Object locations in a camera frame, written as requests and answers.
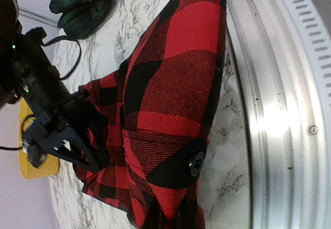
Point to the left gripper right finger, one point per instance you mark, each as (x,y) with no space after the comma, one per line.
(185,218)

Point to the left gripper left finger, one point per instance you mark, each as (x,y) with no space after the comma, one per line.
(155,216)

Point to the yellow plastic basket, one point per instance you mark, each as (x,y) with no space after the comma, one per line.
(50,167)

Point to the aluminium front rail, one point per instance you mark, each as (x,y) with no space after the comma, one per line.
(282,54)

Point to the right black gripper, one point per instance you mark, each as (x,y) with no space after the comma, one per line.
(60,127)

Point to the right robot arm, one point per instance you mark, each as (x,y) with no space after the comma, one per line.
(22,50)

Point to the dark green plaid skirt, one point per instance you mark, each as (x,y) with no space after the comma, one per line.
(80,18)

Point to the red black plaid shirt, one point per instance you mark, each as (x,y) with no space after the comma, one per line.
(159,108)

